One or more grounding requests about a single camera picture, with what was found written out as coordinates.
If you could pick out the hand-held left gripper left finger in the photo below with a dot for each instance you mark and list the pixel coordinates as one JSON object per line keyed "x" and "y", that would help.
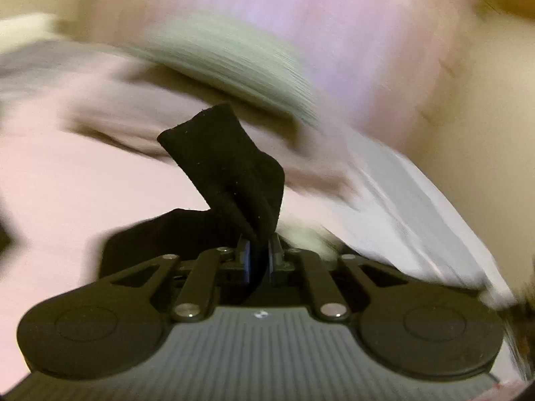
{"x": 246, "y": 261}

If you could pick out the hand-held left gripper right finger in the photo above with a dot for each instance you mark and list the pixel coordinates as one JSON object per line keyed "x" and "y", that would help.
{"x": 273, "y": 261}

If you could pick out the black fuzzy sweater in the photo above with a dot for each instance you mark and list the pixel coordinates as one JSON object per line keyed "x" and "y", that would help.
{"x": 225, "y": 163}

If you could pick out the folded pink blanket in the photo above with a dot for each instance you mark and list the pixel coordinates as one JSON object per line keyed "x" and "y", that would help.
{"x": 138, "y": 121}

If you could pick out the bed with pink-grey bedspread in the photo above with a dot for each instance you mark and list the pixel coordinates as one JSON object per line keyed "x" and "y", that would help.
{"x": 62, "y": 200}

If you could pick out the grey woven pillow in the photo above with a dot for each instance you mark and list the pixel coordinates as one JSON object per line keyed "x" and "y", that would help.
{"x": 234, "y": 58}

